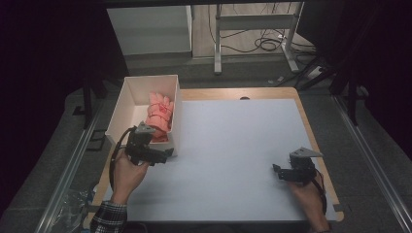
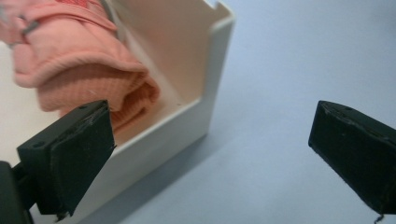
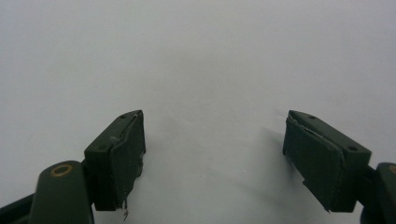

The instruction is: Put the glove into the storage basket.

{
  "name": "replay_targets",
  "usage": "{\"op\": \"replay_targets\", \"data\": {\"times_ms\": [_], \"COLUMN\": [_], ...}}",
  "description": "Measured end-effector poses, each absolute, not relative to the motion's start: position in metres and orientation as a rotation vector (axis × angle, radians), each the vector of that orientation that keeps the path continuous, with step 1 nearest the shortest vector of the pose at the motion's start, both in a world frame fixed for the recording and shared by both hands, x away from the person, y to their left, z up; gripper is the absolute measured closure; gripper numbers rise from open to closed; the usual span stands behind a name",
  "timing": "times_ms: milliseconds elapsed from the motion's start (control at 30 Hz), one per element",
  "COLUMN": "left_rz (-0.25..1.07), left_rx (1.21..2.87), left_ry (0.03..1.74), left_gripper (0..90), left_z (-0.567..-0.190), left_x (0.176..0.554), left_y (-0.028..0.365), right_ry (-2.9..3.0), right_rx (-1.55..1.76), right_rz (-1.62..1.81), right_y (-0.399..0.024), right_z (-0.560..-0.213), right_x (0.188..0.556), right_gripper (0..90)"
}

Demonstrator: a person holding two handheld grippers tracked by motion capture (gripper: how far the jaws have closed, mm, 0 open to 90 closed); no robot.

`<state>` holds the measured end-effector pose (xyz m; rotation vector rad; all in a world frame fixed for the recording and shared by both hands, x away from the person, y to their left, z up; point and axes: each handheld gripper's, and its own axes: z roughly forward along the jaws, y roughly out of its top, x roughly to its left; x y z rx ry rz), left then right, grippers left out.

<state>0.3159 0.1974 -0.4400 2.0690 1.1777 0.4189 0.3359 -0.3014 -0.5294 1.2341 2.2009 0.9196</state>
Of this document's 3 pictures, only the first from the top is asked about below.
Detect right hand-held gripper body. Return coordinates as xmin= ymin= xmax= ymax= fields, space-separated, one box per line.
xmin=284 ymin=147 xmax=325 ymax=187

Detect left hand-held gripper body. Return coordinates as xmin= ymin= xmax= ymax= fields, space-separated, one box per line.
xmin=124 ymin=120 xmax=157 ymax=167

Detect pink winter glove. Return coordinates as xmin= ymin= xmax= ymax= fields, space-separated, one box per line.
xmin=151 ymin=129 xmax=170 ymax=144
xmin=144 ymin=91 xmax=175 ymax=134

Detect white box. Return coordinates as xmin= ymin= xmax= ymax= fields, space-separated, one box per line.
xmin=105 ymin=74 xmax=183 ymax=158

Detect person's left hand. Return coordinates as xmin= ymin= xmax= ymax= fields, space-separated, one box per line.
xmin=110 ymin=149 xmax=151 ymax=206

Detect person's right hand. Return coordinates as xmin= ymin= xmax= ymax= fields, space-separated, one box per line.
xmin=287 ymin=171 xmax=328 ymax=231

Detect light blue table mat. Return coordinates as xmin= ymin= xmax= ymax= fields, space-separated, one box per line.
xmin=104 ymin=98 xmax=338 ymax=223

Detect black stand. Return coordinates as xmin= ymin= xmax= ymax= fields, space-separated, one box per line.
xmin=329 ymin=57 xmax=370 ymax=126
xmin=72 ymin=75 xmax=110 ymax=130

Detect clear plastic bag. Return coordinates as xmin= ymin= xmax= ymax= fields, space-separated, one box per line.
xmin=57 ymin=188 xmax=99 ymax=233

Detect white power strip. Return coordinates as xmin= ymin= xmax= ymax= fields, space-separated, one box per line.
xmin=305 ymin=65 xmax=324 ymax=81

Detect white cabinet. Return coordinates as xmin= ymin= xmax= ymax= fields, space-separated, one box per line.
xmin=106 ymin=4 xmax=193 ymax=56

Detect dark curtain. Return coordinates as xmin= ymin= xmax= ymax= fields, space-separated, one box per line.
xmin=295 ymin=0 xmax=412 ymax=159

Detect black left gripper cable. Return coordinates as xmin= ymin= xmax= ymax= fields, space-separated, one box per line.
xmin=108 ymin=125 xmax=139 ymax=192

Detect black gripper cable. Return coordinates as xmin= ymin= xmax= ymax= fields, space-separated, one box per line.
xmin=313 ymin=168 xmax=328 ymax=216
xmin=108 ymin=125 xmax=139 ymax=192

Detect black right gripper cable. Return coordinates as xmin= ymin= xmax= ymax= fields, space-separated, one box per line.
xmin=313 ymin=168 xmax=328 ymax=216

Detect aluminium rail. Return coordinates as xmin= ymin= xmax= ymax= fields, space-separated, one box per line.
xmin=34 ymin=101 xmax=105 ymax=233
xmin=332 ymin=95 xmax=412 ymax=233

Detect black floor cables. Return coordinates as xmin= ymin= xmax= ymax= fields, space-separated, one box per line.
xmin=207 ymin=3 xmax=318 ymax=56

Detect grey metal desk frame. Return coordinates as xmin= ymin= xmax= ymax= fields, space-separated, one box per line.
xmin=213 ymin=1 xmax=306 ymax=76

